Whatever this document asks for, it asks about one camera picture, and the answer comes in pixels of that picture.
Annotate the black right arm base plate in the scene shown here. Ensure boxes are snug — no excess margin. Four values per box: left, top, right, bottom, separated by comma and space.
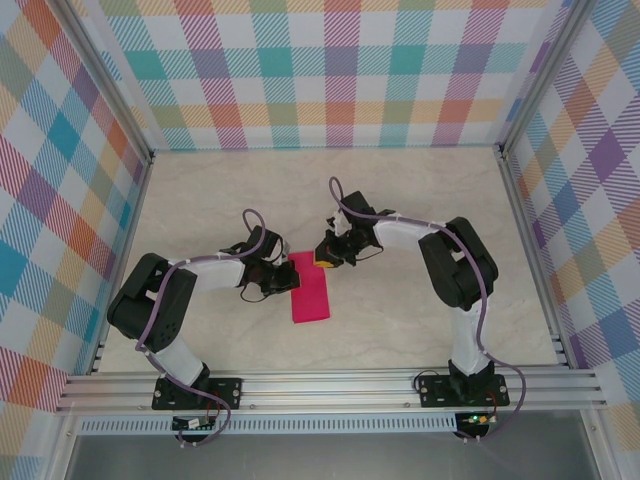
417, 374, 510, 409

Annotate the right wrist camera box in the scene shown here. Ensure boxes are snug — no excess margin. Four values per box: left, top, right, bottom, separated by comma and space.
326, 211, 352, 236

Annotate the pink square paper sheet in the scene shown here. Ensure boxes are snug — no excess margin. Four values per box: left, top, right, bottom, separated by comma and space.
288, 251, 334, 325

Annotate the aluminium frame post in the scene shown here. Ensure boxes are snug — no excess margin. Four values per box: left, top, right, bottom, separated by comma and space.
57, 0, 155, 166
499, 0, 594, 161

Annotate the thin black right gripper wire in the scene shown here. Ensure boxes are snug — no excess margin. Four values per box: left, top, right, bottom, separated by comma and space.
349, 243, 385, 265

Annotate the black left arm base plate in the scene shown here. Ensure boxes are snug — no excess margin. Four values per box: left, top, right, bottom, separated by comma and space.
152, 377, 244, 411

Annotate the grey metal sheet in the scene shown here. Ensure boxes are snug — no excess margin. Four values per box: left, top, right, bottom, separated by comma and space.
64, 432, 601, 480

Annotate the aluminium mounting rail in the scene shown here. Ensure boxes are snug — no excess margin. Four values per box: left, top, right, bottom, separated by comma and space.
54, 368, 609, 414

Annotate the thin black gripper wire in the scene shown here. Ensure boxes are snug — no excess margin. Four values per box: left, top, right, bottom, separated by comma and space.
238, 282, 271, 304
349, 243, 385, 265

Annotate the aluminium side rail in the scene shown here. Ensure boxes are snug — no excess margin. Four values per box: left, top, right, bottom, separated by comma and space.
492, 143, 571, 370
87, 152, 155, 376

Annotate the left circuit board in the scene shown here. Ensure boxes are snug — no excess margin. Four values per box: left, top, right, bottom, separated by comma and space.
171, 416, 220, 431

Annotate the thin black left gripper wire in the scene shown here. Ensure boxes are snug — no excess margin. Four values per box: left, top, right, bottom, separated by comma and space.
238, 282, 271, 304

